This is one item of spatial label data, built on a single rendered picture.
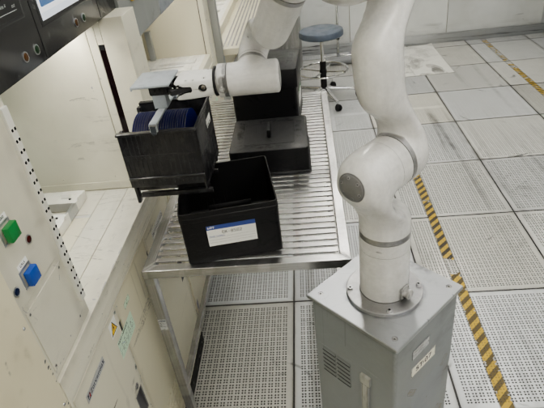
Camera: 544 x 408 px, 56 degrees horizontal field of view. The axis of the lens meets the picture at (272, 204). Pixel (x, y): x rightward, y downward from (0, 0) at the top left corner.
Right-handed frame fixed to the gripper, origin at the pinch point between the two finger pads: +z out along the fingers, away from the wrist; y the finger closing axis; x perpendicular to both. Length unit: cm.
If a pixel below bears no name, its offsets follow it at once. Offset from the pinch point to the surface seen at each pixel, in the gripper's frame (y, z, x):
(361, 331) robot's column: -40, -47, -50
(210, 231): -11.6, -8.7, -38.6
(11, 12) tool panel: -29.0, 14.8, 25.9
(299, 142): 41, -33, -38
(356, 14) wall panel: 427, -87, -83
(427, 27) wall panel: 428, -160, -104
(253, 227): -9.4, -20.5, -39.3
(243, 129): 56, -11, -38
